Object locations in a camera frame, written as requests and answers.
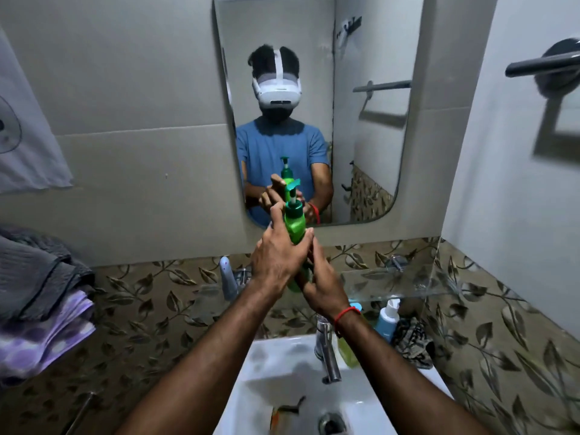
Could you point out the chrome pipe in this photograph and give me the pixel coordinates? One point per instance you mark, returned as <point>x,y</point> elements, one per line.
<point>79,414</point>

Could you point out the light grey hanging cloth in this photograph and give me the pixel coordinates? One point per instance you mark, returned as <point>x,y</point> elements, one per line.
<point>27,144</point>

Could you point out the yellow green bottle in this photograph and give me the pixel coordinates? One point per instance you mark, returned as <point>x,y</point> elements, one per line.
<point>348,353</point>

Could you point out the glass wall shelf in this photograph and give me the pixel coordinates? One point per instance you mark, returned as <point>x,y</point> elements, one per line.
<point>389,283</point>

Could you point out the wall mirror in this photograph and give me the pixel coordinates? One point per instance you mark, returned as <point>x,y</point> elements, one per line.
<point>362,131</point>

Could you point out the person's right fingers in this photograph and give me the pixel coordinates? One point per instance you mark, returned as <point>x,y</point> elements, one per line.
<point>318,260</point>

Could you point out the metal sink drain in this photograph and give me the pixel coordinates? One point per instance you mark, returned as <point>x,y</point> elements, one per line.
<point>331,424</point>

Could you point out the chrome towel bar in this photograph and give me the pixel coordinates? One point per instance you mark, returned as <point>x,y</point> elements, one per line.
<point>543,63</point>

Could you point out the white ceramic sink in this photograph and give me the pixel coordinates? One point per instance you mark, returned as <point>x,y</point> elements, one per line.
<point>281,371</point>

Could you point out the blue white pump bottle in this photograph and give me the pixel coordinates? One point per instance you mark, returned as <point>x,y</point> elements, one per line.
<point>387,321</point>

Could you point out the person's right forearm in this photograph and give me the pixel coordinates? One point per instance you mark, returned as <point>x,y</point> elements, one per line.
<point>403,380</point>

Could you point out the dark grey towel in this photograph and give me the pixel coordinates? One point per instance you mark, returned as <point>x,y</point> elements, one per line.
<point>36,271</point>

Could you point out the dark patterned crumpled cloth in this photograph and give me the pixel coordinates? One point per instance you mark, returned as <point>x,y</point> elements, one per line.
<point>413,342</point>

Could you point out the person's left forearm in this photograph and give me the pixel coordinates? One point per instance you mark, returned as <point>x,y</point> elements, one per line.
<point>204,362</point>

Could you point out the person's left hand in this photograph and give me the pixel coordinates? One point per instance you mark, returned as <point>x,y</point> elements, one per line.
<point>272,260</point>

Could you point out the green pump bottle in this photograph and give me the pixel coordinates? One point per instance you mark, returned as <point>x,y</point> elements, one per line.
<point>294,221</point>

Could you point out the person's left thumb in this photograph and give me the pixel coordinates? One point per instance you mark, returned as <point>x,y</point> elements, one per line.
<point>301,245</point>

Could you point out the person's right hand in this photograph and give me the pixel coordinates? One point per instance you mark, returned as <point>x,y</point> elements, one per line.
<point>324,289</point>

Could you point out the chrome sink faucet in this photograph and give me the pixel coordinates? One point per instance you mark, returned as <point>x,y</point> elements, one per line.
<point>327,348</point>

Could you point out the purple white patterned towel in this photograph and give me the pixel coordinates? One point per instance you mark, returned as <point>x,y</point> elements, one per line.
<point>40,335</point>

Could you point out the chrome shelf bracket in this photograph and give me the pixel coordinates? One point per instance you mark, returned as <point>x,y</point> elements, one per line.
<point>397,262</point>
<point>243,276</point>

